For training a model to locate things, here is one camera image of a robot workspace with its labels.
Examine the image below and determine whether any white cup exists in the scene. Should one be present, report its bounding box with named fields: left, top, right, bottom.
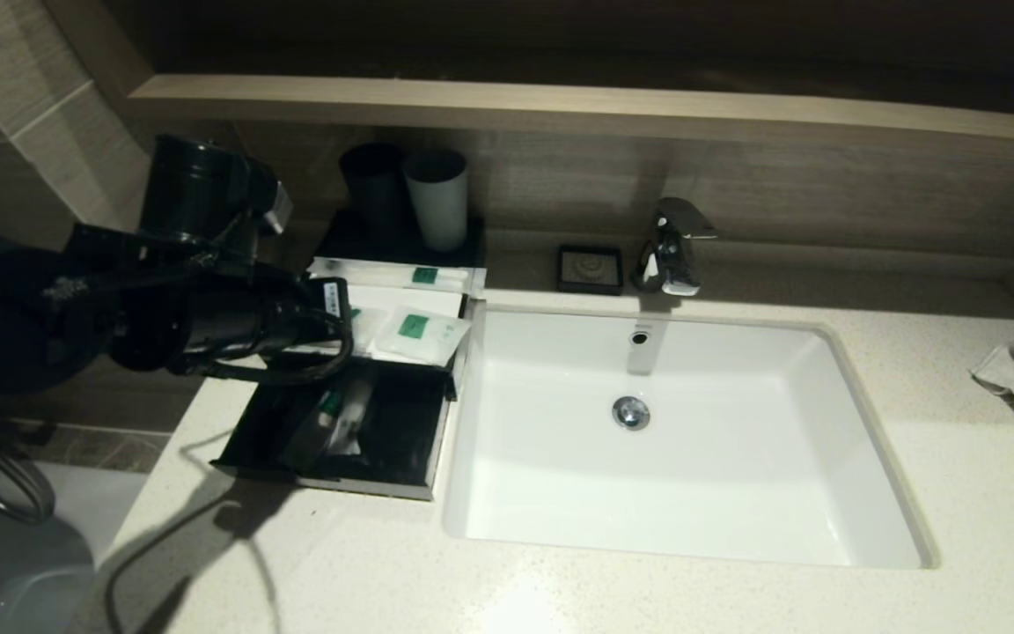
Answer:
left=403, top=148, right=470, bottom=254

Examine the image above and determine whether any chrome sink drain plug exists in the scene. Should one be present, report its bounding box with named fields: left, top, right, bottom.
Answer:
left=612, top=396, right=651, bottom=431

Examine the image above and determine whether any dark metal cup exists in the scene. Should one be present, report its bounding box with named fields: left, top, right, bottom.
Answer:
left=338, top=143, right=408, bottom=237

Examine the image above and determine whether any long clear packet green label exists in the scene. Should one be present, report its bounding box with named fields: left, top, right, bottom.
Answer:
left=291, top=374, right=378, bottom=468
left=307, top=256, right=486, bottom=298

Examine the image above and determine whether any chrome sink faucet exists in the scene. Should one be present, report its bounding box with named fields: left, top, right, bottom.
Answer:
left=629, top=197, right=719, bottom=298

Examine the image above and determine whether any wooden wall shelf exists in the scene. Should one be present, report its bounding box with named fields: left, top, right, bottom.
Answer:
left=129, top=74, right=1014, bottom=146

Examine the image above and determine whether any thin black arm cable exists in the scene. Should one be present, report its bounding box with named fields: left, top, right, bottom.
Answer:
left=199, top=313, right=358, bottom=387

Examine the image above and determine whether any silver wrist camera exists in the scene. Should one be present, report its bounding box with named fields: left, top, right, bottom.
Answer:
left=262, top=181, right=295, bottom=235

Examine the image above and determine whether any glossy black unlined drawer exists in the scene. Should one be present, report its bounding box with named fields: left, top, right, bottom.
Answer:
left=210, top=357, right=457, bottom=501

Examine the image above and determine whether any white ceramic sink basin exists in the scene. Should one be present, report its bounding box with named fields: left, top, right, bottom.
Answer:
left=442, top=304, right=941, bottom=571

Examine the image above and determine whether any black square soap dish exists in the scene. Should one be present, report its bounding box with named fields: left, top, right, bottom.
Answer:
left=556, top=244, right=624, bottom=296

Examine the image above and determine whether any white bathtub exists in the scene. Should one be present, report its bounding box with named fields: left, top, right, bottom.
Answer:
left=0, top=467, right=154, bottom=634

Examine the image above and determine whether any small packet green label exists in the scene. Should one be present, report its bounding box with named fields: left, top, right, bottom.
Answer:
left=373, top=305, right=473, bottom=367
left=349, top=305, right=391, bottom=355

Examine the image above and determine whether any metal shower hose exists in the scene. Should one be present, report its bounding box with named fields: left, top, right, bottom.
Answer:
left=0, top=414, right=57, bottom=527

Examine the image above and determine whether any grey flat packet green label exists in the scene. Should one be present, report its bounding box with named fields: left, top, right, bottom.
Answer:
left=276, top=401, right=341, bottom=474

